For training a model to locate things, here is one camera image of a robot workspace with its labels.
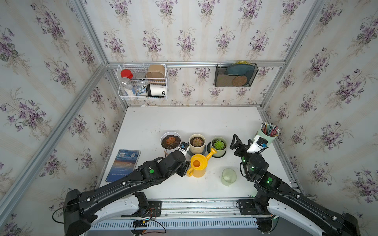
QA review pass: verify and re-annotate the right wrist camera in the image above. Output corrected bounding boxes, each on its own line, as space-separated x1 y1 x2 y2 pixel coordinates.
247 135 268 153

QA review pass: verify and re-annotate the dark green saucer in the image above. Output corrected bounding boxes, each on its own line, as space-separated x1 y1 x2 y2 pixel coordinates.
207 142 227 158

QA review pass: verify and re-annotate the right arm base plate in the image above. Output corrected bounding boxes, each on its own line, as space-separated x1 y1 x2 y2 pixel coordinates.
236 199 265 215

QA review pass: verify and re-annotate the brown paper cup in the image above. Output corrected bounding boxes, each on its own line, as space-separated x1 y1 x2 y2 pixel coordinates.
146 65 165 79

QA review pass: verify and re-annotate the clear plastic bottle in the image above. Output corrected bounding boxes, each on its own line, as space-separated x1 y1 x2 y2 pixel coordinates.
120 77 136 96

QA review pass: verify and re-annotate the white black paper cup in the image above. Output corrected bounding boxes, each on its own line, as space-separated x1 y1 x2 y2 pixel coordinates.
146 84 167 96

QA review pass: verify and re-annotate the grey-blue saucer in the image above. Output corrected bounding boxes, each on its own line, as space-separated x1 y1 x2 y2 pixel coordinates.
187 145 207 157

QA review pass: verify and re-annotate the red lid jar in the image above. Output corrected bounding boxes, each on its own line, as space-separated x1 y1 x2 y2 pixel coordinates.
120 69 133 79

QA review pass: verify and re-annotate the aluminium front rail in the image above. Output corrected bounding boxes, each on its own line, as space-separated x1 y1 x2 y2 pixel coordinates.
78 197 322 220

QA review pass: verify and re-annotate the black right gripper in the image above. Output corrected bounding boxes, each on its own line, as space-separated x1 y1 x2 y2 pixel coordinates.
230 134 256 181

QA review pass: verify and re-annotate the yellow plastic watering can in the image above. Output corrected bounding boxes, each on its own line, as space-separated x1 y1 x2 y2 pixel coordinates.
187 149 216 178

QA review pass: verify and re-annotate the green pencil holder cup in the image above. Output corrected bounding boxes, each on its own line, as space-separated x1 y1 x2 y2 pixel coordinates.
256 123 281 145

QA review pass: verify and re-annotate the white wire basket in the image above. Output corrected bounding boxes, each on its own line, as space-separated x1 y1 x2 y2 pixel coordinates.
116 64 168 102

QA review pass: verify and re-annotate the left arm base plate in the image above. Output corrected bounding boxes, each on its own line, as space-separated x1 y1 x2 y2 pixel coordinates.
121 201 162 218

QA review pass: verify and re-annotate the black mesh wall holder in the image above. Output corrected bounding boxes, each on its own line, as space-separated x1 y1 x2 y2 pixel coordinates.
214 62 259 87

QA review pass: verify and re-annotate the small circuit board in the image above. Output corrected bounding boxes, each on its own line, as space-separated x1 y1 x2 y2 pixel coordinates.
132 220 148 228

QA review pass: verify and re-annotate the teal plate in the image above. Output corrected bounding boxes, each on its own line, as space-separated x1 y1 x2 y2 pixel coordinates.
225 64 255 75

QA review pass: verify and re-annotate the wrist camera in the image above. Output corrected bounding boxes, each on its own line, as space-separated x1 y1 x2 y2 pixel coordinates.
178 142 190 156
247 135 268 153

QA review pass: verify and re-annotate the cream ribbed pot succulent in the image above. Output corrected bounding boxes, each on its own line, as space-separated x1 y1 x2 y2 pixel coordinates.
189 134 206 154

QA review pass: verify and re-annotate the green ribbed pot succulent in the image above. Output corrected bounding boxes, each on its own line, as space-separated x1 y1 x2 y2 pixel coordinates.
210 137 227 158

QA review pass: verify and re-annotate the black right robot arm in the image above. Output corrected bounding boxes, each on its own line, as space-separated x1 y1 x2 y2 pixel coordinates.
230 135 361 236

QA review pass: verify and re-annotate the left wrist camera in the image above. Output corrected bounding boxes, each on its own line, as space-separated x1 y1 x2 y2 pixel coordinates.
178 142 190 156

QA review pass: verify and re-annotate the white pot red succulent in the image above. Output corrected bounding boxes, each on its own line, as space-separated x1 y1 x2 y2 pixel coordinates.
160 131 181 156

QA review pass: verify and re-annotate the blue book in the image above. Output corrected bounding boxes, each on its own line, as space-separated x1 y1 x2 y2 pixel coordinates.
105 149 140 183

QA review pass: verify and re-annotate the round cork coaster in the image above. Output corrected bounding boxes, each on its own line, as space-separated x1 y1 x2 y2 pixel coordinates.
232 75 248 87

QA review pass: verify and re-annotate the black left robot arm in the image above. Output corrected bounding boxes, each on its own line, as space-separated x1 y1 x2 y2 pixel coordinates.
62 150 190 236

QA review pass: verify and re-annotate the translucent green cup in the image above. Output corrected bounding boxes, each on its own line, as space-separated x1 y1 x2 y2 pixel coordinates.
221 168 237 186

